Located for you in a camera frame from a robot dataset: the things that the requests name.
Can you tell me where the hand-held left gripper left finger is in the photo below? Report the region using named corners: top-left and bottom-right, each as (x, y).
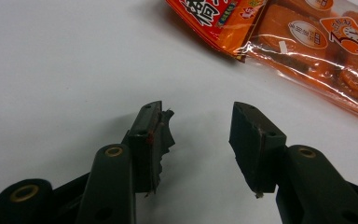
top-left (75, 100), bottom-right (176, 224)

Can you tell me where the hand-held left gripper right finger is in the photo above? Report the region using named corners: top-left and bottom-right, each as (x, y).
top-left (228, 101), bottom-right (358, 224)

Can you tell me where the orange snack bag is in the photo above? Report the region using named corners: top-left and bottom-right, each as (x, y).
top-left (165, 0), bottom-right (358, 127)

